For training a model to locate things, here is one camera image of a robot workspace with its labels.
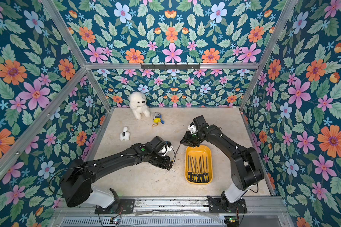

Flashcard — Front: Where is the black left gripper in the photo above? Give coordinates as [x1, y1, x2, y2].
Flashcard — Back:
[148, 152, 175, 169]

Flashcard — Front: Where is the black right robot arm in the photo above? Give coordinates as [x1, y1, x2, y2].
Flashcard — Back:
[181, 115, 264, 212]

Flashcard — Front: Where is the small white robot figurine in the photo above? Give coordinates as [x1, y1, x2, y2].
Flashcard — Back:
[119, 126, 130, 141]

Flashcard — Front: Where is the yellow blue small toy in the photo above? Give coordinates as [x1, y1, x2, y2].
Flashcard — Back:
[152, 112, 164, 127]

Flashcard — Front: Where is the white plush seal toy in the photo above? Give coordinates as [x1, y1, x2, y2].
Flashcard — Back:
[129, 92, 151, 120]

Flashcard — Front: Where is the black wall hook rail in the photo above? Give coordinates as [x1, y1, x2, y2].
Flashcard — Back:
[140, 63, 201, 71]

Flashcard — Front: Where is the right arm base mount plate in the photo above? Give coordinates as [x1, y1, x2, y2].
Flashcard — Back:
[206, 196, 247, 214]

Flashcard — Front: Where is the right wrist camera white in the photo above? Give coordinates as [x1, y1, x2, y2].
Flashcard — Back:
[188, 123, 198, 134]

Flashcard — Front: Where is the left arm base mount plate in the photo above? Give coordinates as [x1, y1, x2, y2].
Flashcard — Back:
[95, 199, 135, 215]

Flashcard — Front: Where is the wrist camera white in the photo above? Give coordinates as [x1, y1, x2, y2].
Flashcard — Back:
[188, 123, 198, 134]
[159, 145, 173, 157]

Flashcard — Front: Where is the yellow plastic storage tray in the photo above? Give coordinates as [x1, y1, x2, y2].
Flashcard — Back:
[185, 145, 213, 185]

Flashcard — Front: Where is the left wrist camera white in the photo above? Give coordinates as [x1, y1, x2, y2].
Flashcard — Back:
[159, 145, 173, 157]

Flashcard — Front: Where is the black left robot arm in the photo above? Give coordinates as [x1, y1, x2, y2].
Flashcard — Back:
[60, 136, 176, 209]

